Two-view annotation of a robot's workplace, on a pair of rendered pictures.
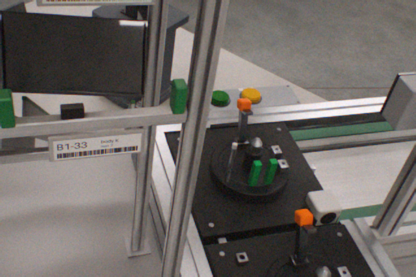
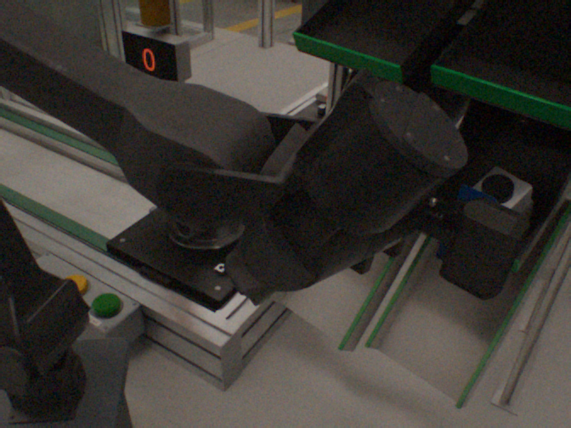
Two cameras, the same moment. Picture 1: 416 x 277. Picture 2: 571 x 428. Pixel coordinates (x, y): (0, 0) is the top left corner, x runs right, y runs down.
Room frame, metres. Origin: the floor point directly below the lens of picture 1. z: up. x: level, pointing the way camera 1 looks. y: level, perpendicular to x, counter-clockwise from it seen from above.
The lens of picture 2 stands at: (0.99, 0.59, 1.55)
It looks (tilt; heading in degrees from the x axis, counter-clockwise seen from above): 36 degrees down; 234
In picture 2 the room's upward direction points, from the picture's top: 2 degrees clockwise
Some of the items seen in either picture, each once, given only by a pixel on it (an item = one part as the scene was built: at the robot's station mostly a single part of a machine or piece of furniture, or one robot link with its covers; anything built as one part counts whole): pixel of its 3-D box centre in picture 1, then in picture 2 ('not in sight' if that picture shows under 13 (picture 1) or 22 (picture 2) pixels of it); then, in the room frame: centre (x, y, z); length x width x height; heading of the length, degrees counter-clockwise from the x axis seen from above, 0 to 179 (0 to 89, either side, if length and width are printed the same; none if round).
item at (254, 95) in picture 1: (250, 96); (74, 287); (0.91, -0.08, 0.96); 0.04 x 0.04 x 0.02
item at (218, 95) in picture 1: (219, 99); (106, 306); (0.88, -0.01, 0.96); 0.04 x 0.04 x 0.02
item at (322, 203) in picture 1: (322, 207); not in sight; (0.63, -0.21, 0.97); 0.05 x 0.05 x 0.04; 24
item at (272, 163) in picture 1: (270, 171); not in sight; (0.64, -0.12, 1.01); 0.01 x 0.01 x 0.05; 24
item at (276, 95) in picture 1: (247, 108); (78, 301); (0.91, -0.08, 0.93); 0.21 x 0.07 x 0.06; 114
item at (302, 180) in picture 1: (247, 175); (208, 235); (0.68, -0.09, 0.96); 0.24 x 0.24 x 0.02; 24
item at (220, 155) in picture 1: (249, 168); (207, 226); (0.68, -0.09, 0.98); 0.14 x 0.14 x 0.02
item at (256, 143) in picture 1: (256, 144); not in sight; (0.68, -0.09, 1.04); 0.02 x 0.02 x 0.03
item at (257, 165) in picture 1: (255, 173); not in sight; (0.63, -0.09, 1.01); 0.01 x 0.01 x 0.05; 24
